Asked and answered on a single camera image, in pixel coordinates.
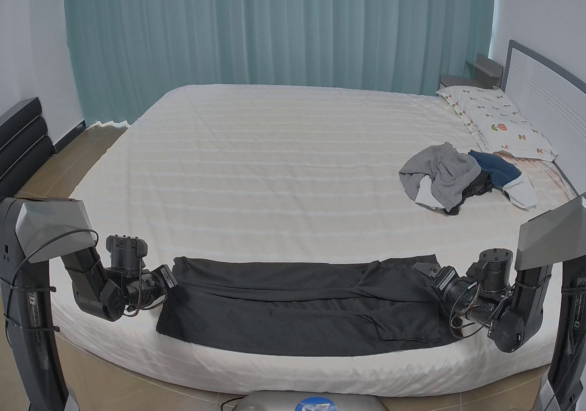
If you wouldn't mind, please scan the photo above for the grey bedside table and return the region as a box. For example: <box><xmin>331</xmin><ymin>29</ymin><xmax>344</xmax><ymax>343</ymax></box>
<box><xmin>439</xmin><ymin>53</ymin><xmax>504</xmax><ymax>89</ymax></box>

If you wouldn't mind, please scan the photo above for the black T-shirt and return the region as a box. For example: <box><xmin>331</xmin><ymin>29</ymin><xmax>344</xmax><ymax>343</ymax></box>
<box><xmin>157</xmin><ymin>254</ymin><xmax>463</xmax><ymax>356</ymax></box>

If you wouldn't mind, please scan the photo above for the white printed pillow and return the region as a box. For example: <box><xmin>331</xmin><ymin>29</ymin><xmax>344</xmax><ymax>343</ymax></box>
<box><xmin>435</xmin><ymin>85</ymin><xmax>559</xmax><ymax>160</ymax></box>

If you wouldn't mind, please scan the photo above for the blue-green curtain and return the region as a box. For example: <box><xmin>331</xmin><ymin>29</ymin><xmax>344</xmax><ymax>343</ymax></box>
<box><xmin>64</xmin><ymin>0</ymin><xmax>497</xmax><ymax>126</ymax></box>

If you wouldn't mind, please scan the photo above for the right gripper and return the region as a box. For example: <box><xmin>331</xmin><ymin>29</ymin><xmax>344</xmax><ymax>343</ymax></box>
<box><xmin>412</xmin><ymin>263</ymin><xmax>480</xmax><ymax>315</ymax></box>

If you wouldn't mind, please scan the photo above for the pile of clothes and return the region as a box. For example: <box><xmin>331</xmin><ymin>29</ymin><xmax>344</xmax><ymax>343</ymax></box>
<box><xmin>398</xmin><ymin>141</ymin><xmax>538</xmax><ymax>216</ymax></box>

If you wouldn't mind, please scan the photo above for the bed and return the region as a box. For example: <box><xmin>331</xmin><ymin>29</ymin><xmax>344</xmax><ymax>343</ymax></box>
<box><xmin>48</xmin><ymin>39</ymin><xmax>586</xmax><ymax>398</ymax></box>

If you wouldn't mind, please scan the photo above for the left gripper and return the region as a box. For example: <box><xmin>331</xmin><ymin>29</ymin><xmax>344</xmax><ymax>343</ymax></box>
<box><xmin>145</xmin><ymin>264</ymin><xmax>179</xmax><ymax>308</ymax></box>

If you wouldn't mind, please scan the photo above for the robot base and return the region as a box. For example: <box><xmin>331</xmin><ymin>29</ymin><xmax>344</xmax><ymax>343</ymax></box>
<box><xmin>233</xmin><ymin>391</ymin><xmax>381</xmax><ymax>411</ymax></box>

